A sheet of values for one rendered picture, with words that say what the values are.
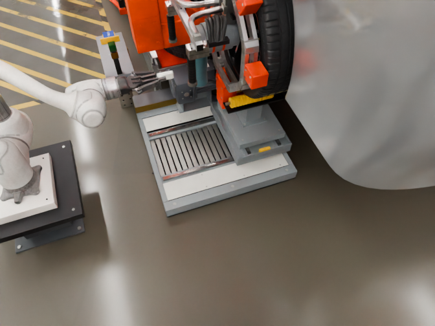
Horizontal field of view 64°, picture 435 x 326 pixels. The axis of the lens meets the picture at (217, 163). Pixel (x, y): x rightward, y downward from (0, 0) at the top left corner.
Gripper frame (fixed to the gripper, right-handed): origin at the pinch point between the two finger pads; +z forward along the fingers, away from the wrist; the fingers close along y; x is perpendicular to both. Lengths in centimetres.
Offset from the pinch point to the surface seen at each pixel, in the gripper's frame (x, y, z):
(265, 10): 25.5, 5.3, 41.4
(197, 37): 16.7, 1.6, 14.5
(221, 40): 15.0, 4.1, 24.1
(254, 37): 15.8, 7.3, 36.9
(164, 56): -56, -86, 15
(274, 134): -60, 2, 60
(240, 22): 20.5, 2.6, 32.5
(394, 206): -83, 61, 116
